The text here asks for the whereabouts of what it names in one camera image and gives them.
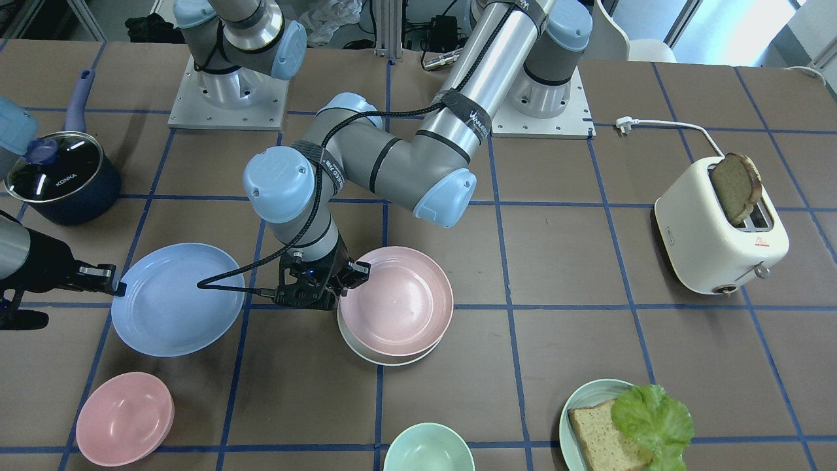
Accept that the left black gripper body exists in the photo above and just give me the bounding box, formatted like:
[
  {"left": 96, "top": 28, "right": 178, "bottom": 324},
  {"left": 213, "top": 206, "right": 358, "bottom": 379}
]
[{"left": 274, "top": 239, "right": 354, "bottom": 311}]

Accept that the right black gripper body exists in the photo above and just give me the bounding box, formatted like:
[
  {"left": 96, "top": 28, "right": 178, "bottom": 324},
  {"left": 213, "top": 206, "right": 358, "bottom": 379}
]
[{"left": 1, "top": 222, "right": 118, "bottom": 331}]

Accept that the blue plate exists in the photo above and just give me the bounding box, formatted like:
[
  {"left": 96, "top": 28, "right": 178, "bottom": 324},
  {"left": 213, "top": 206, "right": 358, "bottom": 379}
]
[{"left": 111, "top": 243, "right": 245, "bottom": 357}]

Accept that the pink plate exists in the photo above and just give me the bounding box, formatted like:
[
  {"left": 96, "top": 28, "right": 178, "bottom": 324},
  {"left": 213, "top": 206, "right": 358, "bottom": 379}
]
[{"left": 339, "top": 245, "right": 454, "bottom": 356}]

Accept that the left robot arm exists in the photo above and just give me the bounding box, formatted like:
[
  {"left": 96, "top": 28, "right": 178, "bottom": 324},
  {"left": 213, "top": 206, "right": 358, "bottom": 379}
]
[{"left": 243, "top": 1, "right": 594, "bottom": 310}]

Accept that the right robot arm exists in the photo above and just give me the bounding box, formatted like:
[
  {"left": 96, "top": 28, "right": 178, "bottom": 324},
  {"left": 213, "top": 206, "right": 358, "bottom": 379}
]
[{"left": 1, "top": 1, "right": 306, "bottom": 330}]

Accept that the cream white plate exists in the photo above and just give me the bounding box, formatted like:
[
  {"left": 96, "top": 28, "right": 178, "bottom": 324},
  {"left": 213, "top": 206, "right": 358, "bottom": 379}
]
[{"left": 337, "top": 308, "right": 439, "bottom": 367}]

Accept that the blue saucepan with lid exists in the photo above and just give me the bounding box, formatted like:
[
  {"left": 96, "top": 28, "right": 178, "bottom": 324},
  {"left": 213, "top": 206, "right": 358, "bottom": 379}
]
[{"left": 3, "top": 69, "right": 122, "bottom": 226}]

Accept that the pink bowl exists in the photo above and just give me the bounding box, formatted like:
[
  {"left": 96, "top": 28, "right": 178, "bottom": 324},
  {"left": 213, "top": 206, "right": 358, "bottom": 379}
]
[{"left": 75, "top": 372, "right": 175, "bottom": 467}]

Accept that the green bowl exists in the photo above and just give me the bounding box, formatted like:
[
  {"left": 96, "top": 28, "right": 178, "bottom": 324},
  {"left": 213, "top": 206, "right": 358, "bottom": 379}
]
[{"left": 383, "top": 423, "right": 475, "bottom": 470}]

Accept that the green plate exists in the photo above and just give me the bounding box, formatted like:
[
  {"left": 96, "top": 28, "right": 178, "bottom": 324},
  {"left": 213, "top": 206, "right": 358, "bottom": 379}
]
[{"left": 557, "top": 379, "right": 634, "bottom": 470}]

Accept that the bread slice on plate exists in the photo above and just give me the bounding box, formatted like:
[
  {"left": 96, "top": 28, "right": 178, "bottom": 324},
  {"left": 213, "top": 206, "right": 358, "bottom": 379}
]
[{"left": 568, "top": 398, "right": 653, "bottom": 470}]

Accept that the green lettuce leaf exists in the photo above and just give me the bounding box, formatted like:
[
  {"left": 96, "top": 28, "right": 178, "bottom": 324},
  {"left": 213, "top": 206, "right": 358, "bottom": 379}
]
[{"left": 611, "top": 384, "right": 694, "bottom": 470}]

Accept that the white chair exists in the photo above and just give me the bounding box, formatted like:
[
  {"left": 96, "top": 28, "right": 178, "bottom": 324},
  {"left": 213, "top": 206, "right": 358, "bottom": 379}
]
[{"left": 582, "top": 1, "right": 677, "bottom": 63}]

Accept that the white toaster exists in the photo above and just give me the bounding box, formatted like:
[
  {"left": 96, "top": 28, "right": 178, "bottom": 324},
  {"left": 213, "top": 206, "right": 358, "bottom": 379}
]
[{"left": 652, "top": 157, "right": 789, "bottom": 295}]

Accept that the toast slice in toaster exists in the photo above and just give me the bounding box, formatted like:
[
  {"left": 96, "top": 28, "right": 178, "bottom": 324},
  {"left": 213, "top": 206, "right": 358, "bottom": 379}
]
[{"left": 709, "top": 152, "right": 763, "bottom": 226}]

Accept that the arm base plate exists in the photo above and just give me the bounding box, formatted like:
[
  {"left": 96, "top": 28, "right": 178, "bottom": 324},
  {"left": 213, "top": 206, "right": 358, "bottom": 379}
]
[
  {"left": 168, "top": 57, "right": 289, "bottom": 131},
  {"left": 492, "top": 68, "right": 595, "bottom": 139}
]

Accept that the aluminium frame post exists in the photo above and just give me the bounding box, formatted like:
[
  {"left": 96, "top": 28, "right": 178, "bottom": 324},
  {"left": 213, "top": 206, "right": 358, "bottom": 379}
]
[{"left": 371, "top": 1, "right": 404, "bottom": 63}]

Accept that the white toaster power cable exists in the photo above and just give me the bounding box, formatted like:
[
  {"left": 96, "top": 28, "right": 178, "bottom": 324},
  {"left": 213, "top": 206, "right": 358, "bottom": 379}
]
[{"left": 615, "top": 116, "right": 725, "bottom": 158}]

